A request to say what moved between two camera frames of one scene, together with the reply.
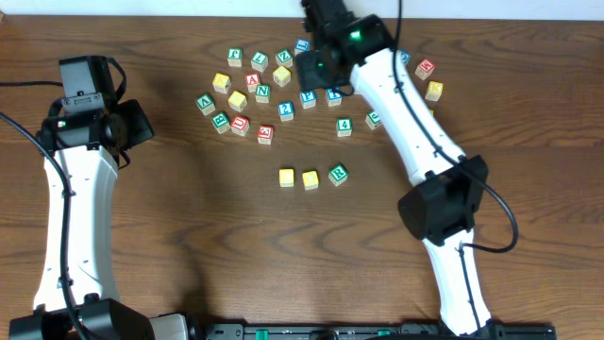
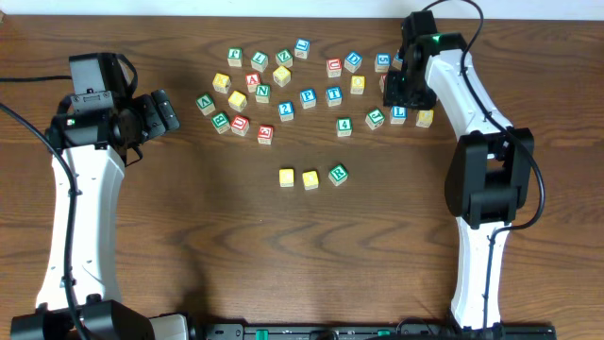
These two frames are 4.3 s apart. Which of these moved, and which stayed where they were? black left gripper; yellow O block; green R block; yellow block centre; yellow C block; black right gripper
Moved: black left gripper; black right gripper
Stayed: yellow C block; yellow block centre; yellow O block; green R block
